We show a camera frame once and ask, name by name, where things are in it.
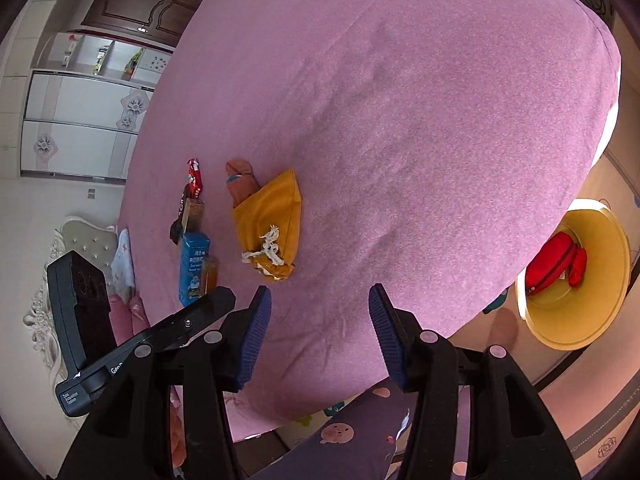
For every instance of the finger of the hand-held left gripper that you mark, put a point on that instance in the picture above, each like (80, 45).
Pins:
(195, 312)

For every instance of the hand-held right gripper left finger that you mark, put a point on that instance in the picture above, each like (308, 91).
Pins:
(254, 337)

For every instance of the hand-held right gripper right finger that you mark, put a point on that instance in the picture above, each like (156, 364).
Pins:
(386, 335)

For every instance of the blue carton box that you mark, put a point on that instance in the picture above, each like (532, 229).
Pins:
(193, 270)

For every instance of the amber small bottle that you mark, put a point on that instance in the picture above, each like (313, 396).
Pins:
(211, 272)

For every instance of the dark brown wrapper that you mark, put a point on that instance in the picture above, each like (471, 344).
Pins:
(176, 227)

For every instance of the golden brown slim box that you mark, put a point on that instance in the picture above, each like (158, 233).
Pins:
(193, 214)

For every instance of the red snack packet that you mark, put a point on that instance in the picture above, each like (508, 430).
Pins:
(194, 177)

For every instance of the brown sock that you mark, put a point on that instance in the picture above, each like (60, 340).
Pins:
(240, 182)

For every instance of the yellow round bin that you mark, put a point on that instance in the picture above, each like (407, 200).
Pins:
(597, 310)

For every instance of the pink pillow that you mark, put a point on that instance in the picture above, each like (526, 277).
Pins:
(129, 320)

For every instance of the white floral cloth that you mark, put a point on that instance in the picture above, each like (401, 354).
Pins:
(123, 265)

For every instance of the white ornate headboard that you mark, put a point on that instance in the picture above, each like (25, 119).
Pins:
(85, 245)

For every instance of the pink bed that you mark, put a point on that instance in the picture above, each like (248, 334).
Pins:
(380, 160)

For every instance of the red zip pouch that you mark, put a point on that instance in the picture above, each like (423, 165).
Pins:
(552, 265)

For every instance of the white wardrobe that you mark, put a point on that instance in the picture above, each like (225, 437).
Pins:
(75, 110)

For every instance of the flower border rug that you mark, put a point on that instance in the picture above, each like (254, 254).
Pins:
(600, 440)

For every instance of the brown wooden door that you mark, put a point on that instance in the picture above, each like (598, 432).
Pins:
(145, 5)

